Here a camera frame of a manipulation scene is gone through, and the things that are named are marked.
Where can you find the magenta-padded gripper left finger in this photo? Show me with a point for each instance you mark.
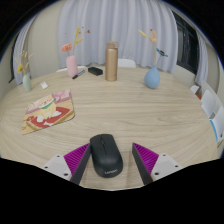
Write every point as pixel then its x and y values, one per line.
pixel 58 165

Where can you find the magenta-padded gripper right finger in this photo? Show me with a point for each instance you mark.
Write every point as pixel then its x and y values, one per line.
pixel 165 164

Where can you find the black computer mouse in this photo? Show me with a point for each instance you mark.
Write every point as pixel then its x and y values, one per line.
pixel 106 155

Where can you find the cartoon print mouse pad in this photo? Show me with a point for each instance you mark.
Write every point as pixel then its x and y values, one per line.
pixel 48 111

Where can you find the white remote control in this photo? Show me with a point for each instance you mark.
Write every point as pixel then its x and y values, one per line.
pixel 44 85

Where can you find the blue ceramic vase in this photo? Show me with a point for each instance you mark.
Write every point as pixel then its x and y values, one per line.
pixel 152 79

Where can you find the green ceramic vase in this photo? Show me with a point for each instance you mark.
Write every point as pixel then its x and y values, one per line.
pixel 27 83

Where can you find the black blue marker pen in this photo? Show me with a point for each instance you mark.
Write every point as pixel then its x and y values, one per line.
pixel 78 74

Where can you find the pink ceramic vase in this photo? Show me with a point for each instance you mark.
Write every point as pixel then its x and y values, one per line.
pixel 71 66

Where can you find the small black box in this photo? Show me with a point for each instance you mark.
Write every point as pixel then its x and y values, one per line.
pixel 95 71

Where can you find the narrow white curtain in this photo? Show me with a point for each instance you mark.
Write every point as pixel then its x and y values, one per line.
pixel 21 40
pixel 201 63

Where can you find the dark window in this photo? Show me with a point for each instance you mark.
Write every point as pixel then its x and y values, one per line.
pixel 186 43
pixel 12 66

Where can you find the gold drink bottle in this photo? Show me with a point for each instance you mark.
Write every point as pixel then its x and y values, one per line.
pixel 111 63

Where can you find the pink orange dried flower bunch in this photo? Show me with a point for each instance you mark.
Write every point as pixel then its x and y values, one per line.
pixel 66 47

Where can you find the yellow blue dried flower bunch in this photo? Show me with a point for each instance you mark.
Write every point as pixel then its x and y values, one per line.
pixel 153 37

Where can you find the wide white curtain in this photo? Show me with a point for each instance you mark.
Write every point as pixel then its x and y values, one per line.
pixel 116 23

